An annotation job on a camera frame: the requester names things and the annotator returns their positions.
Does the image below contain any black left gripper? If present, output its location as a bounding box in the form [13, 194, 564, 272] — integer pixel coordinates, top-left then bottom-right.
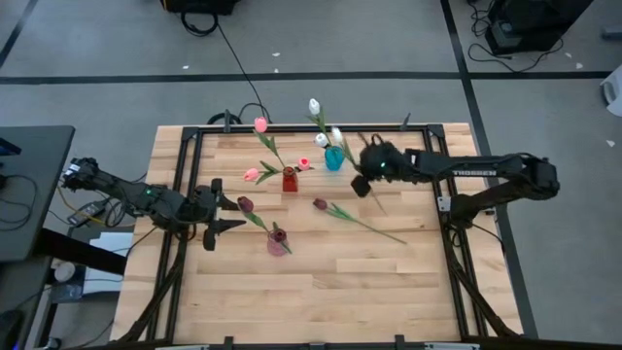
[182, 178, 248, 252]

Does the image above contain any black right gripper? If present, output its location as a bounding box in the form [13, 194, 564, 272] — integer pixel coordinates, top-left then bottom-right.
[350, 143, 414, 198]

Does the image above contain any dark red artificial tulip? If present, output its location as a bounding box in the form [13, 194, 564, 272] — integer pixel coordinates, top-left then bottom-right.
[312, 197, 408, 246]
[236, 195, 277, 237]
[269, 221, 294, 256]

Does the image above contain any teal glass vase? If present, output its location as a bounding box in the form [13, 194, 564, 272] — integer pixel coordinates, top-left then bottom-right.
[324, 145, 346, 172]

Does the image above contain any purple ribbed glass vase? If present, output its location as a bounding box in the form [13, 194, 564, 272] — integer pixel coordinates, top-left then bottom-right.
[266, 227, 291, 258]

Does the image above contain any red ribbed glass vase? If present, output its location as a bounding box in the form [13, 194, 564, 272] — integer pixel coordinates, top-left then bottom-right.
[282, 165, 299, 193]

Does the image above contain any black power adapter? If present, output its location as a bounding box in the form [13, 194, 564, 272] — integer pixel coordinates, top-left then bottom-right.
[67, 199, 107, 228]

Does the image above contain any white round object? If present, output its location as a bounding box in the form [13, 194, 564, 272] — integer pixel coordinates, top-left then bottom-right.
[53, 261, 77, 283]

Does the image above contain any black desk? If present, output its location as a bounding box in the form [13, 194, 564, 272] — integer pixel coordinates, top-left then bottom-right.
[0, 124, 77, 263]

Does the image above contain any black box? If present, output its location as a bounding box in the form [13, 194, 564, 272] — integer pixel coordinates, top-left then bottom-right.
[162, 0, 239, 15]

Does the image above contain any black equipment case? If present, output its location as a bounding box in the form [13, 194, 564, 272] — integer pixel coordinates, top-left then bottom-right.
[485, 0, 594, 55]

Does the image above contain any white round-edged object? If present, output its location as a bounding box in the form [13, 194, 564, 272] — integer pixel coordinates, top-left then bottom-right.
[600, 65, 622, 118]

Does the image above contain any black table frame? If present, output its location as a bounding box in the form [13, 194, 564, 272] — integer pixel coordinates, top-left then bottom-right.
[114, 123, 524, 350]

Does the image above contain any long black floor cable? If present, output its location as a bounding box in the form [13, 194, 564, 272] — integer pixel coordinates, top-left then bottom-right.
[180, 10, 273, 123]

